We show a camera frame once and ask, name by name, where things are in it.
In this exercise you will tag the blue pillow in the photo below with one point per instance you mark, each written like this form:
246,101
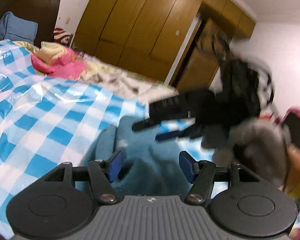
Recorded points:
17,29

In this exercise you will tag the grey gloved right hand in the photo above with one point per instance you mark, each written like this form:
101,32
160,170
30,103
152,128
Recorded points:
259,145

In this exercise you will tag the brown wooden wardrobe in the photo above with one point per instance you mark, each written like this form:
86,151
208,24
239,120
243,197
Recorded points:
166,40

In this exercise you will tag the red white striped cloth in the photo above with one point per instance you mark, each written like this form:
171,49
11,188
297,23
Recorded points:
61,36

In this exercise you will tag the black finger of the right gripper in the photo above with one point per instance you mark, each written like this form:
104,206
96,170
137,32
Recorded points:
145,124

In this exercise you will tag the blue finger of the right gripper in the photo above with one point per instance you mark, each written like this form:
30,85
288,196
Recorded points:
172,135

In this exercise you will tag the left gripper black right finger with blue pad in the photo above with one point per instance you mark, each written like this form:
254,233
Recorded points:
200,175

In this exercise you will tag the white floral bed sheet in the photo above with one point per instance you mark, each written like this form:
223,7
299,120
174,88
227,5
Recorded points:
123,83

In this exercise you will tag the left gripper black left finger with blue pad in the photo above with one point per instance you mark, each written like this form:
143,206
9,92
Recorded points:
102,173

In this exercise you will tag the teal fleece garment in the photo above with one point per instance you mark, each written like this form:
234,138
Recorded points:
150,167

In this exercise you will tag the pink yellow floral quilt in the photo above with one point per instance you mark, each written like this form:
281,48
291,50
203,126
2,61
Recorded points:
55,60

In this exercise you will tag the blue white checkered plastic sheet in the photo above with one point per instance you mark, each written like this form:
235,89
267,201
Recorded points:
47,121

